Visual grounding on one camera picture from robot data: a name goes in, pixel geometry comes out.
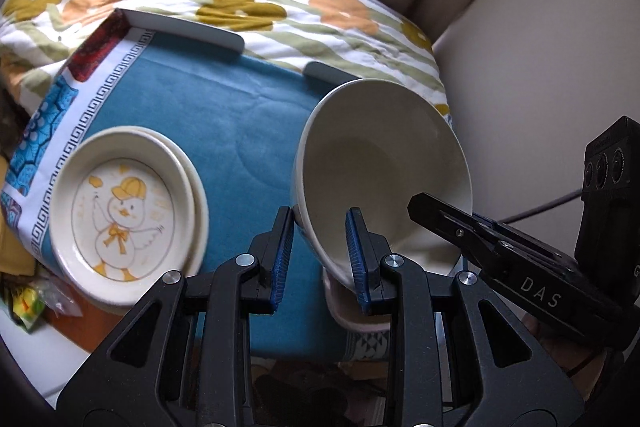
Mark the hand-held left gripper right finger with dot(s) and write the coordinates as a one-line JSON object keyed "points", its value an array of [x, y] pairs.
{"points": [[356, 257]]}

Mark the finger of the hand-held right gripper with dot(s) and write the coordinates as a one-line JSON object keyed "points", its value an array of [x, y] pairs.
{"points": [[450, 227], [530, 247]]}

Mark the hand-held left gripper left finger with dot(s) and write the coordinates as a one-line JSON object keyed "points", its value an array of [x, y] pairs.
{"points": [[282, 257]]}

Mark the pink square bowl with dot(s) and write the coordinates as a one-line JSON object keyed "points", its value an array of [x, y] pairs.
{"points": [[345, 314]]}

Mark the large light grey plate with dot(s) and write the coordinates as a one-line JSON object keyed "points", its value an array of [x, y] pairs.
{"points": [[202, 207]]}

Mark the white round bowl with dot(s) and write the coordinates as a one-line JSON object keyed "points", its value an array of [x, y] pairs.
{"points": [[385, 157]]}

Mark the small duck print plate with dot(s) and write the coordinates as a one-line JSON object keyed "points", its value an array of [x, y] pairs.
{"points": [[120, 217]]}

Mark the blue patterned mat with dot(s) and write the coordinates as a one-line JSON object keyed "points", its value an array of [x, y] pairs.
{"points": [[210, 107]]}

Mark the floral striped blanket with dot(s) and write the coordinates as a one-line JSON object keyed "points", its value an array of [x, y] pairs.
{"points": [[300, 32]]}

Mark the clear plastic bag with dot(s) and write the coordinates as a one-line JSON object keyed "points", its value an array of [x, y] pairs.
{"points": [[60, 297]]}

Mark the yellow green snack packet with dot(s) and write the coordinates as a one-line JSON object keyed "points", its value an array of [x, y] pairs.
{"points": [[25, 307]]}

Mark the yellow cloth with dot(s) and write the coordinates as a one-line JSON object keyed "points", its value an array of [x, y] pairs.
{"points": [[12, 252]]}

